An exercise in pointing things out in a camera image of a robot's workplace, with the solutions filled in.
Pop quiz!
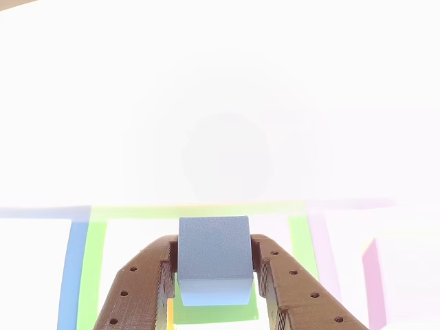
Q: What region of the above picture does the purple block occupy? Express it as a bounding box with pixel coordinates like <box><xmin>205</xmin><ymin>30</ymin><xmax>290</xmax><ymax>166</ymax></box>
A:
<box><xmin>361</xmin><ymin>236</ymin><xmax>391</xmax><ymax>327</ymax></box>

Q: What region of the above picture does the green block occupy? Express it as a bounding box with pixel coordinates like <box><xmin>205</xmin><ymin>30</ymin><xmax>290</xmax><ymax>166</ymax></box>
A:
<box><xmin>173</xmin><ymin>281</ymin><xmax>260</xmax><ymax>326</ymax></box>

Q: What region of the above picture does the small blue cube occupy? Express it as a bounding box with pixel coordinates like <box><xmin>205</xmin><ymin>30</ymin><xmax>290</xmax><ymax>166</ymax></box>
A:
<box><xmin>177</xmin><ymin>215</ymin><xmax>255</xmax><ymax>307</ymax></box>

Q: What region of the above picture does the green square frame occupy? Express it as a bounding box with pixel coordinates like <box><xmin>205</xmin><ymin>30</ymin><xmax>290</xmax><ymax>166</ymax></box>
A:
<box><xmin>76</xmin><ymin>202</ymin><xmax>320</xmax><ymax>330</ymax></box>

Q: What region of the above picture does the purple square frame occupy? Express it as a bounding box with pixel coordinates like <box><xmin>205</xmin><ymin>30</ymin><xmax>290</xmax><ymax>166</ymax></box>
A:
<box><xmin>307</xmin><ymin>198</ymin><xmax>396</xmax><ymax>303</ymax></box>

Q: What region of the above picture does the blue square frame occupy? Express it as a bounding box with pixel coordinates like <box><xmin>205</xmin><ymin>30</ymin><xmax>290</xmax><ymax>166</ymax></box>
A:
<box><xmin>0</xmin><ymin>205</ymin><xmax>92</xmax><ymax>330</ymax></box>

